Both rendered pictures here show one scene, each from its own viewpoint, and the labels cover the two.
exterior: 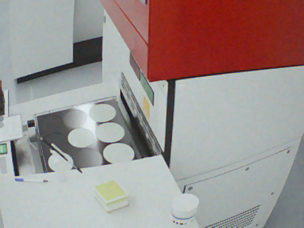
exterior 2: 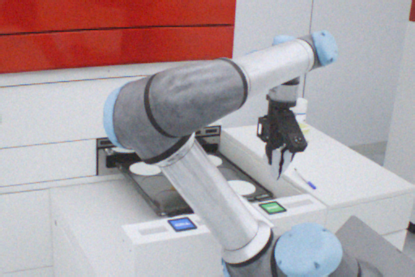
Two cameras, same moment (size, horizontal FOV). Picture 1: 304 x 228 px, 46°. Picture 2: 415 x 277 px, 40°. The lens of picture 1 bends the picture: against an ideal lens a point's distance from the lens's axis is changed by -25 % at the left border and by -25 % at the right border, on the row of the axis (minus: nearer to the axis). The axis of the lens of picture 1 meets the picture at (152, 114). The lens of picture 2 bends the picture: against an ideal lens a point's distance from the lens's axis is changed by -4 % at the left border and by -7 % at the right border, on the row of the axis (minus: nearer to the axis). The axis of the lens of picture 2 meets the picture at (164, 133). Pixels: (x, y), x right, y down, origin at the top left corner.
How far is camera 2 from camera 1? 2.34 m
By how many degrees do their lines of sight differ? 81
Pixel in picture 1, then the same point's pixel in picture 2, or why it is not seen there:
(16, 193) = (331, 187)
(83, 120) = (160, 177)
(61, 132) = not seen: hidden behind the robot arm
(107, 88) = (65, 190)
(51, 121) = (169, 197)
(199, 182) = not seen: hidden behind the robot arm
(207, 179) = not seen: hidden behind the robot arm
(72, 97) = (80, 213)
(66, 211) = (323, 160)
